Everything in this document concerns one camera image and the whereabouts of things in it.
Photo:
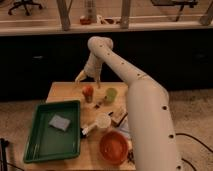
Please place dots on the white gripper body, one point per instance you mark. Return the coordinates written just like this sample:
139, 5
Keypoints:
93, 66

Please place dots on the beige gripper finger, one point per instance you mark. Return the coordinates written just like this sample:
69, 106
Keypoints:
98, 82
81, 76

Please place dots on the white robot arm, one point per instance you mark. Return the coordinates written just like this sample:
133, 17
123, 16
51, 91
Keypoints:
150, 122

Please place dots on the red apple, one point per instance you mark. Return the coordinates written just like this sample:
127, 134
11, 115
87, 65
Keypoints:
87, 90

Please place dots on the green plastic cup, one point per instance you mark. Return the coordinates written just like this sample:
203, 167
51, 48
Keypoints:
111, 94

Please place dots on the wooden block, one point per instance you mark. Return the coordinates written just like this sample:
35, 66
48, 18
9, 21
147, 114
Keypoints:
118, 116

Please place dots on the red object on shelf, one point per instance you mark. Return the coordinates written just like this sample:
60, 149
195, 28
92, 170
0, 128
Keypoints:
85, 20

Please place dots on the blue sponge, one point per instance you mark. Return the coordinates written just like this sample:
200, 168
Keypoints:
59, 122

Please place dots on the green plastic tray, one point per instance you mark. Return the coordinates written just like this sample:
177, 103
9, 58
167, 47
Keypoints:
45, 142

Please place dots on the red bowl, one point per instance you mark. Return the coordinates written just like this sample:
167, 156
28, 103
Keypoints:
113, 148

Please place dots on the black office chair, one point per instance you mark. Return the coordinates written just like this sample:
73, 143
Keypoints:
24, 3

